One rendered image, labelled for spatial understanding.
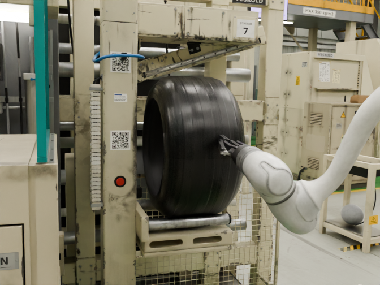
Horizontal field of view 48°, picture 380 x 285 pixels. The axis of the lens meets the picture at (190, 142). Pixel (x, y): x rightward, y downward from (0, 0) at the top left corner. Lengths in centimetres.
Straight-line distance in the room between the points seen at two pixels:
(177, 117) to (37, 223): 75
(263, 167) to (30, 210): 59
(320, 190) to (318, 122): 517
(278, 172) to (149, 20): 104
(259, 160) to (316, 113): 528
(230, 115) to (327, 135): 476
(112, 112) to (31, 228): 79
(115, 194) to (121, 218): 10
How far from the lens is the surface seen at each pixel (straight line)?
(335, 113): 632
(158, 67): 208
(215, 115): 156
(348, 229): 440
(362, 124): 123
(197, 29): 200
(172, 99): 158
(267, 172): 115
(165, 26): 196
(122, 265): 179
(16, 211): 93
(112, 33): 165
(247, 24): 209
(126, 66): 164
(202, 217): 172
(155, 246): 170
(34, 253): 96
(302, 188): 127
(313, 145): 651
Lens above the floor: 143
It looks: 7 degrees down
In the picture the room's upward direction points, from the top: 1 degrees clockwise
